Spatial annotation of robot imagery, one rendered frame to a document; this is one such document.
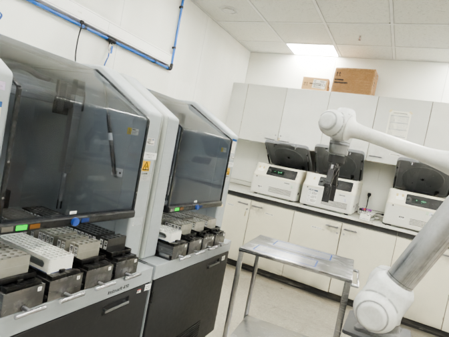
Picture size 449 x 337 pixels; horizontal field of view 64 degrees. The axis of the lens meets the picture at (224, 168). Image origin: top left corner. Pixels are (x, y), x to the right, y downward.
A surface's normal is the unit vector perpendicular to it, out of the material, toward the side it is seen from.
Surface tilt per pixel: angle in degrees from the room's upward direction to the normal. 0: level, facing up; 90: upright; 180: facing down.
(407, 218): 90
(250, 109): 90
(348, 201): 90
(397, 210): 90
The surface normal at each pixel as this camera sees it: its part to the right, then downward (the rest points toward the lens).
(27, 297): 0.88, 0.19
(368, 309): -0.56, 0.10
